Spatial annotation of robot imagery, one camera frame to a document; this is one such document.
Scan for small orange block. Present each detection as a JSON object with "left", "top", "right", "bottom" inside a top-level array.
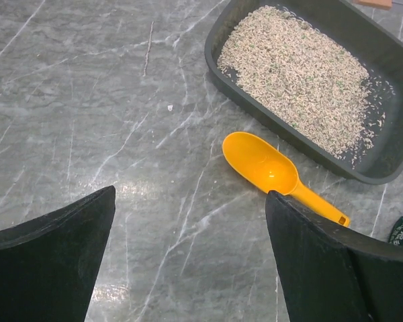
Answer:
[{"left": 353, "top": 0, "right": 392, "bottom": 10}]

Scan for dark grey litter box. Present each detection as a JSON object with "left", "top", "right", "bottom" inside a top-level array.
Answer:
[{"left": 204, "top": 1, "right": 403, "bottom": 184}]

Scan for beige cat litter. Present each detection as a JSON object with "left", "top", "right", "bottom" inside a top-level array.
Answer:
[{"left": 217, "top": 5, "right": 384, "bottom": 160}]

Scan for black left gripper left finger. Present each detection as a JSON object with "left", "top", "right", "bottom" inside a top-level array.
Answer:
[{"left": 0, "top": 186, "right": 116, "bottom": 321}]

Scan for yellow plastic scoop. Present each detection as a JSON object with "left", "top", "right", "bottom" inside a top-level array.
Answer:
[{"left": 222, "top": 131, "right": 350, "bottom": 227}]

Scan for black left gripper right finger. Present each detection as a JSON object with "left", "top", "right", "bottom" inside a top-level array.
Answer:
[{"left": 265, "top": 191, "right": 403, "bottom": 321}]

